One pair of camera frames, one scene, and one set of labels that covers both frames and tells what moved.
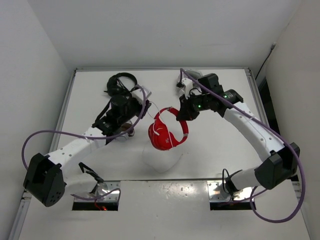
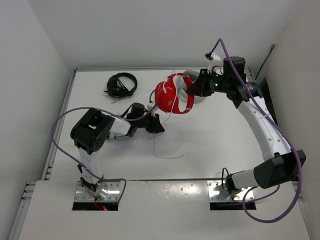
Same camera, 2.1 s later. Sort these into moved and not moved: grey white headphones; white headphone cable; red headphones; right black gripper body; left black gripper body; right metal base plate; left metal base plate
Moved: right black gripper body; white headphone cable; red headphones; left black gripper body
Not moved: grey white headphones; left metal base plate; right metal base plate
